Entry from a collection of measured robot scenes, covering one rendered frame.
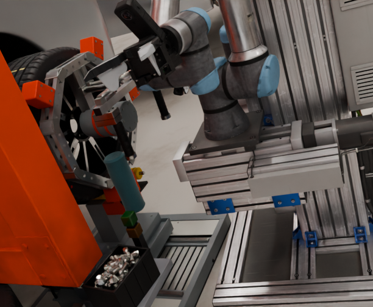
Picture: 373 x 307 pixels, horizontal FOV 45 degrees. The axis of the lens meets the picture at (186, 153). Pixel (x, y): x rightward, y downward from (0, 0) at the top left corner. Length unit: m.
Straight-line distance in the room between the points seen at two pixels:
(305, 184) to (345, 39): 0.44
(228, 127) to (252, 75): 0.19
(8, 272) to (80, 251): 0.30
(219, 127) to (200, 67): 0.38
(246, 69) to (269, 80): 0.07
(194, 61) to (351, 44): 0.56
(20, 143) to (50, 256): 0.38
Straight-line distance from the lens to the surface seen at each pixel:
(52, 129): 1.69
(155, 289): 1.52
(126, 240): 2.21
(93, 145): 2.02
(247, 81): 1.29
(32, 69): 1.81
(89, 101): 1.88
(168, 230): 2.35
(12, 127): 1.37
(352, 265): 1.75
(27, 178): 1.39
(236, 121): 1.41
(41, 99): 1.67
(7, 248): 1.66
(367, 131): 1.41
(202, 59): 1.05
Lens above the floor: 1.39
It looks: 24 degrees down
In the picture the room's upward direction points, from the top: 20 degrees counter-clockwise
